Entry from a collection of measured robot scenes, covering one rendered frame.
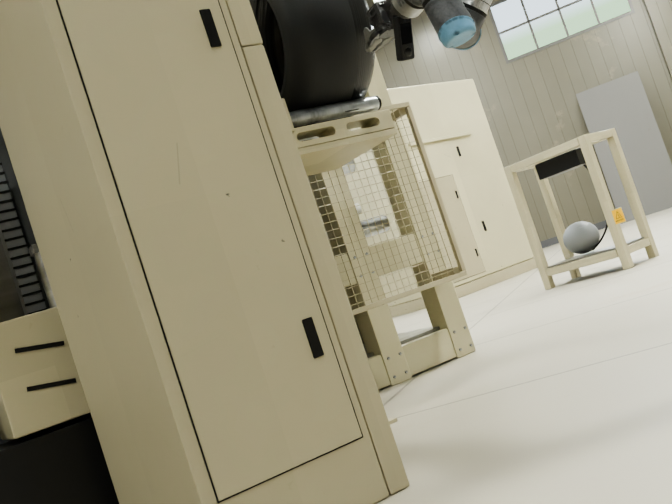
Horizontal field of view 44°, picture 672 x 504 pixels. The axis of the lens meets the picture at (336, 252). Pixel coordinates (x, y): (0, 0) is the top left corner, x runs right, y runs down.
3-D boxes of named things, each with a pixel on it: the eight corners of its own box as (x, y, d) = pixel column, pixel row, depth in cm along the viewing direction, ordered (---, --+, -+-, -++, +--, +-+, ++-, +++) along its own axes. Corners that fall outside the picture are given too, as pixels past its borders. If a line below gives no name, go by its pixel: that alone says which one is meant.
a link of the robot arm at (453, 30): (482, 35, 210) (460, -7, 212) (475, 26, 199) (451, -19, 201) (449, 55, 213) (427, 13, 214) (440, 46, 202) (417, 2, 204)
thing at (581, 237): (630, 268, 470) (584, 134, 474) (545, 290, 515) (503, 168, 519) (659, 255, 493) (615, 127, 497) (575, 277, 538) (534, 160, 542)
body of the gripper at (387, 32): (386, 11, 230) (408, -14, 219) (398, 39, 228) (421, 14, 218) (363, 14, 225) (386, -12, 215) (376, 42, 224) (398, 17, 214)
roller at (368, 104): (276, 127, 238) (284, 131, 235) (275, 112, 236) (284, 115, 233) (373, 108, 257) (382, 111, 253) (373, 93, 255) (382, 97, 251)
